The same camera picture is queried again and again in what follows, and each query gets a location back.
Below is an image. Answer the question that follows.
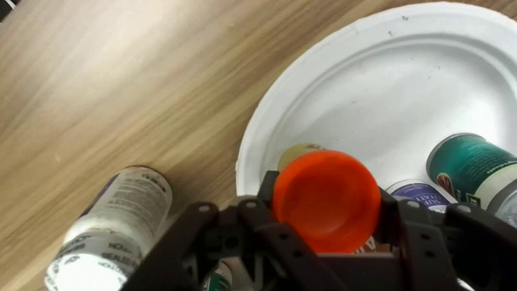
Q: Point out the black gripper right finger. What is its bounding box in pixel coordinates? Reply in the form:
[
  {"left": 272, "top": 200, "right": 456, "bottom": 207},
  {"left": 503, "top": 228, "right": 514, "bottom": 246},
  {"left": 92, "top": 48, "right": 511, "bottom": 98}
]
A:
[{"left": 354, "top": 187, "right": 517, "bottom": 291}]

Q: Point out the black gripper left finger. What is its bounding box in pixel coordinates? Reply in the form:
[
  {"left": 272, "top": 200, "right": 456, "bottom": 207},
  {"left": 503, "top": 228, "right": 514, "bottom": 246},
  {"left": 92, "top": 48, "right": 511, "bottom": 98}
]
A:
[{"left": 121, "top": 171, "right": 346, "bottom": 291}]

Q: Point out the white bottle purple label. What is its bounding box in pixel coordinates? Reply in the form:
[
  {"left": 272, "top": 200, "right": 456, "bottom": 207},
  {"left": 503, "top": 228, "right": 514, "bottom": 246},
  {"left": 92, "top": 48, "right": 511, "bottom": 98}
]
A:
[{"left": 386, "top": 179, "right": 459, "bottom": 215}]

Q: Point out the small green labelled jar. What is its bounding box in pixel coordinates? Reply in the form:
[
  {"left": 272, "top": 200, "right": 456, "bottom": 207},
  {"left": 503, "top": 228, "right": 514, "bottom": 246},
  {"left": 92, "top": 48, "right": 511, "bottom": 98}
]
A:
[{"left": 425, "top": 132, "right": 517, "bottom": 216}]

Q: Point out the large white bottle blue label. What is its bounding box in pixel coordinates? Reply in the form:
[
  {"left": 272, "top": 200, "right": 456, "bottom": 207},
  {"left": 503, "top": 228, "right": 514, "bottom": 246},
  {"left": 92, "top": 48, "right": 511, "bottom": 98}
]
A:
[{"left": 44, "top": 165, "right": 175, "bottom": 291}]

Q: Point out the small orange cup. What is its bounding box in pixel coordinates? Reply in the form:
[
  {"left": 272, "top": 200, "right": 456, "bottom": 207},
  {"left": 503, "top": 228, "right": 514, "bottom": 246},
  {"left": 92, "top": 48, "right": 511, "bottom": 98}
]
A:
[{"left": 270, "top": 142, "right": 385, "bottom": 255}]

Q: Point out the white paper plate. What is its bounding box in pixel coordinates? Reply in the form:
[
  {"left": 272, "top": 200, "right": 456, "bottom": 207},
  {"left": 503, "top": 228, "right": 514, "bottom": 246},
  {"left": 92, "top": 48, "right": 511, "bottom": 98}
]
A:
[{"left": 234, "top": 1, "right": 517, "bottom": 216}]

